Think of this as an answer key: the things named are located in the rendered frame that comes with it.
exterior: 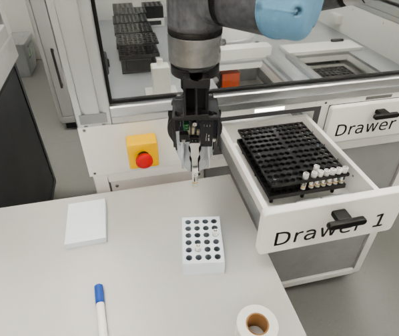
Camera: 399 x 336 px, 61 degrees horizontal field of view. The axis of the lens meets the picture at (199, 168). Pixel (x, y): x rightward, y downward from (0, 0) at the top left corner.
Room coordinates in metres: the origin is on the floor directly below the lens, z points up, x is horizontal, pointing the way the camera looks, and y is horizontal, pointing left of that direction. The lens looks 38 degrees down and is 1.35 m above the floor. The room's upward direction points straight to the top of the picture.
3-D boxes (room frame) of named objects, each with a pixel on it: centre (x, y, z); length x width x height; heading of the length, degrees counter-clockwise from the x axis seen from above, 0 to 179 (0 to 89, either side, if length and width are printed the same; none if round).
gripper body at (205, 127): (0.47, 0.01, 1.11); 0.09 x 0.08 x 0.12; 3
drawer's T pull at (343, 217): (0.42, -0.26, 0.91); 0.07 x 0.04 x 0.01; 103
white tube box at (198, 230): (0.47, -0.01, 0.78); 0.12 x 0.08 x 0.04; 3
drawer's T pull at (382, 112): (0.80, -0.49, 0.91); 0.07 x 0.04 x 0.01; 103
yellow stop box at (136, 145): (0.67, 0.14, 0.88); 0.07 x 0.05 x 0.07; 103
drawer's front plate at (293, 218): (0.45, -0.25, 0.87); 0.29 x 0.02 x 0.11; 103
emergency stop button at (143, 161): (0.64, 0.13, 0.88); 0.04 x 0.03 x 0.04; 103
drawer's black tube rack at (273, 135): (0.64, -0.21, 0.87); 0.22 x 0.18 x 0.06; 13
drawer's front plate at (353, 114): (0.83, -0.49, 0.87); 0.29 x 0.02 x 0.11; 103
